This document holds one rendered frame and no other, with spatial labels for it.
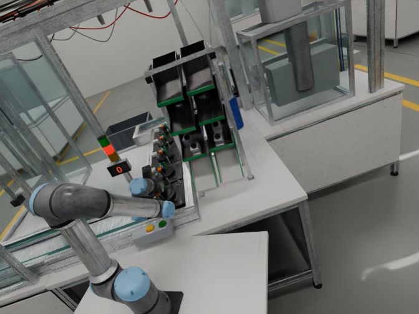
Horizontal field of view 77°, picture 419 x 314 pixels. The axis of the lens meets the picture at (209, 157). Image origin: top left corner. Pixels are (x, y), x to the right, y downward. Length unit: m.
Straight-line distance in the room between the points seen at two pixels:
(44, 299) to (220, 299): 1.12
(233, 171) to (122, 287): 0.79
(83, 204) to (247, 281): 0.71
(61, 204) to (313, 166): 1.93
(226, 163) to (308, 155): 0.97
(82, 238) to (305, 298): 1.54
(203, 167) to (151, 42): 10.53
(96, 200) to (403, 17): 5.83
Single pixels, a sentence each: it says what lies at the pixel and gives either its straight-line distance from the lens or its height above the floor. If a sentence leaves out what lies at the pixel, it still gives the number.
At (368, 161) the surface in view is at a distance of 2.64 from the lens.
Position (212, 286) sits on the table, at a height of 0.86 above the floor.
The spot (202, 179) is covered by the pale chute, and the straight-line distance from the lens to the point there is 1.49.
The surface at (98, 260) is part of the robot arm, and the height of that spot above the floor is 1.20.
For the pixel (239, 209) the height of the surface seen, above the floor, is 0.86.
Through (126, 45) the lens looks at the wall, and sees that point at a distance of 11.95.
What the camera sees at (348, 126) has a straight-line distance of 2.34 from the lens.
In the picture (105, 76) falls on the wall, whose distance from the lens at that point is 12.32.
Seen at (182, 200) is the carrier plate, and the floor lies 0.97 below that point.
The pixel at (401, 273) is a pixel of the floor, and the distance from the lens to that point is 2.25.
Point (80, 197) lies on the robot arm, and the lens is 0.90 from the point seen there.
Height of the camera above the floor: 1.86
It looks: 30 degrees down
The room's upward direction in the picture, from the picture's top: 22 degrees counter-clockwise
